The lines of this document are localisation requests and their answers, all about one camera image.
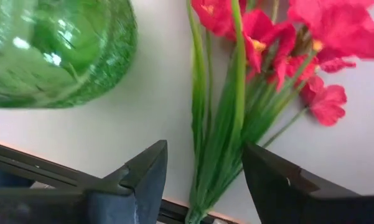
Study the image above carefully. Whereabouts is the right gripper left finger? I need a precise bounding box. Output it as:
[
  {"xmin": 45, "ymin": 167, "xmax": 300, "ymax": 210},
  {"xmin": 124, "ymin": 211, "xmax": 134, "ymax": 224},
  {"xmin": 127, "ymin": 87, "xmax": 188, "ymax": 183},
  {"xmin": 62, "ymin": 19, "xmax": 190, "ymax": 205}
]
[{"xmin": 83, "ymin": 139, "xmax": 169, "ymax": 224}]

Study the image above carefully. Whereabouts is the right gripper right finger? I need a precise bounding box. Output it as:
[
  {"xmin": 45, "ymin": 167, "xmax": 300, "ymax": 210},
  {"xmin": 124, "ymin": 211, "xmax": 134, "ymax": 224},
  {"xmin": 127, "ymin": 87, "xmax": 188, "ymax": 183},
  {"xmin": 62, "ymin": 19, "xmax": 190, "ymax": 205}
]
[{"xmin": 242, "ymin": 142, "xmax": 374, "ymax": 224}]

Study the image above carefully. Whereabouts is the red artificial flower bunch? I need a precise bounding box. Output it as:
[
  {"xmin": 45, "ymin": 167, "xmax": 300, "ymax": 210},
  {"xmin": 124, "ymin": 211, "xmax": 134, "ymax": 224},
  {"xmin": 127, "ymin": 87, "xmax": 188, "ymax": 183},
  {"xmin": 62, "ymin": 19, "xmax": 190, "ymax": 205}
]
[{"xmin": 185, "ymin": 0, "xmax": 374, "ymax": 224}]

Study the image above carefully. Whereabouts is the green textured glass vase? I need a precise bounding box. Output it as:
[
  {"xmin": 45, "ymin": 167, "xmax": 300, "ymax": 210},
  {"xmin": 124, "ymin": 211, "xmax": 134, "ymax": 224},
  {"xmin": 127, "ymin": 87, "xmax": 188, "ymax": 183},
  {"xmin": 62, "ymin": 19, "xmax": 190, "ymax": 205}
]
[{"xmin": 0, "ymin": 0, "xmax": 138, "ymax": 109}]

